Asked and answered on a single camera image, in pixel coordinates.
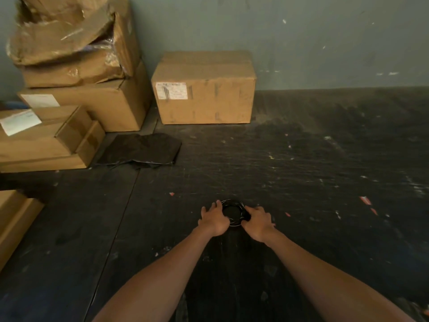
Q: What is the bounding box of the person's left hand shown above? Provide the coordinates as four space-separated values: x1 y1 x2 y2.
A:
197 200 231 237

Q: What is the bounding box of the person's right hand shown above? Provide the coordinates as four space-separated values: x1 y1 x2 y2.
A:
241 205 276 244

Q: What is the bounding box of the black wire coil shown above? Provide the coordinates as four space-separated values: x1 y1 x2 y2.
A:
221 199 251 227

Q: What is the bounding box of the person's left forearm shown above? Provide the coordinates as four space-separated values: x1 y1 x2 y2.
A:
92 225 215 322

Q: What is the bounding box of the person's right forearm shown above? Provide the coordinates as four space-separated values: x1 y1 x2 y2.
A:
264 227 416 322

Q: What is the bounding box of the black plastic sheet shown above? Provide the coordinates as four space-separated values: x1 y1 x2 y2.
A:
96 132 182 170

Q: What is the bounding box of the brown cardboard box with label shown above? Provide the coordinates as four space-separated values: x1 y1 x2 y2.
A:
151 51 257 125

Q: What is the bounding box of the flat brown cardboard box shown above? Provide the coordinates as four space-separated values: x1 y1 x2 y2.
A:
0 121 106 174

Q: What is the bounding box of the large brown cardboard box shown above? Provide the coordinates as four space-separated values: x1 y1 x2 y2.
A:
17 60 152 133

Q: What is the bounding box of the flat cardboard box with flap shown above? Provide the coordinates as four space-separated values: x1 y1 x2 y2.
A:
0 104 93 163

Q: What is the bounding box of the plain brown cardboard box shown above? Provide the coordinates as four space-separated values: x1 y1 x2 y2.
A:
0 190 45 273

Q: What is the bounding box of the torn crumpled cardboard box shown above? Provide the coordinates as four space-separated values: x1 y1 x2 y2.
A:
6 0 141 88

